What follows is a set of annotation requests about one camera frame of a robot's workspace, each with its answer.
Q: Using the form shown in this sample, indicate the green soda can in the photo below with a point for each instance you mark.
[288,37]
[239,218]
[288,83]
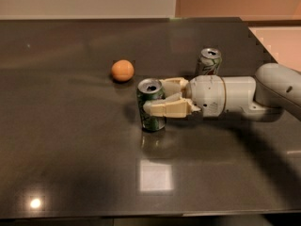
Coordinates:
[148,92]

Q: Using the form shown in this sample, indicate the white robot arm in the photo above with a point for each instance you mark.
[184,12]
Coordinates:
[272,90]

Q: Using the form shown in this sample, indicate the silver 7up can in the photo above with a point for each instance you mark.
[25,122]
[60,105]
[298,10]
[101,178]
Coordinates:
[209,61]

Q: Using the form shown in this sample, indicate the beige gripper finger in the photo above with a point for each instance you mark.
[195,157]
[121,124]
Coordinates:
[174,85]
[174,106]

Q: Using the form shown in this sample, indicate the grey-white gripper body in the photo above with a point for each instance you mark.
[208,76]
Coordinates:
[207,91]

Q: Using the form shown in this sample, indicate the orange ball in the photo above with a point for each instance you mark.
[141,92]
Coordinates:
[122,70]

